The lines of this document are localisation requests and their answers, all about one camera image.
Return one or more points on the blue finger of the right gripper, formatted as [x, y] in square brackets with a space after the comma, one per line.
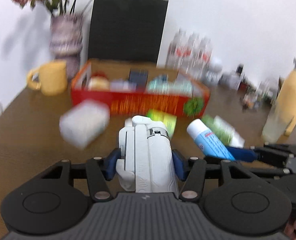
[243, 154]

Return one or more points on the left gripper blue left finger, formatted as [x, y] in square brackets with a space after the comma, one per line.
[110, 162]

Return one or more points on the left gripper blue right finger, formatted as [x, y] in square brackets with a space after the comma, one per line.
[181, 165]

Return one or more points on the blue white spray can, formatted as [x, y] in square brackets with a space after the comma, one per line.
[207, 141]

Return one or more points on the green plastic packet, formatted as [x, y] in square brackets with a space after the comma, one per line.
[224, 131]

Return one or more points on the green yellow tissue pack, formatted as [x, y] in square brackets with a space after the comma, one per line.
[168, 120]

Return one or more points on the white tissue pack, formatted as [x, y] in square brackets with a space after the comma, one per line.
[84, 123]

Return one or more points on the snack wrapper pile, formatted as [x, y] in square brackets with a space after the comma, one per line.
[265, 94]

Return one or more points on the yellow juice bottle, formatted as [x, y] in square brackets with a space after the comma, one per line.
[282, 117]

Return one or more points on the round white tin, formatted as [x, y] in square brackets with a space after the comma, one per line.
[231, 80]

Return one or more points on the teal wrapped packet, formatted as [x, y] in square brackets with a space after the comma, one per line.
[162, 85]

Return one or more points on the white astronaut figurine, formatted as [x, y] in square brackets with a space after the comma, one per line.
[213, 72]

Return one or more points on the red cardboard box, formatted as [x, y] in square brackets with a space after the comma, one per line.
[140, 101]

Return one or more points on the dark blue box item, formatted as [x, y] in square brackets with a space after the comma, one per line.
[139, 78]

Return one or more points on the clear water bottle right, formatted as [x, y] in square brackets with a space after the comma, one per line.
[203, 57]

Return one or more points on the clear water bottle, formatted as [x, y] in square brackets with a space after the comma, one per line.
[175, 50]
[203, 57]
[188, 52]

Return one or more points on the clear water bottle left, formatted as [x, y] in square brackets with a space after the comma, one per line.
[175, 50]

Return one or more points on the clear water bottle middle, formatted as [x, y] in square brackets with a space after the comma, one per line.
[188, 52]

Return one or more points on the yellow mug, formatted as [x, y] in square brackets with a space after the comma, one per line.
[50, 78]

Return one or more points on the black paper bag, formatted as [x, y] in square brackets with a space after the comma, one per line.
[127, 30]

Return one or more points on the patterned flower vase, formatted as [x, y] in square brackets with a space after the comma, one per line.
[66, 41]

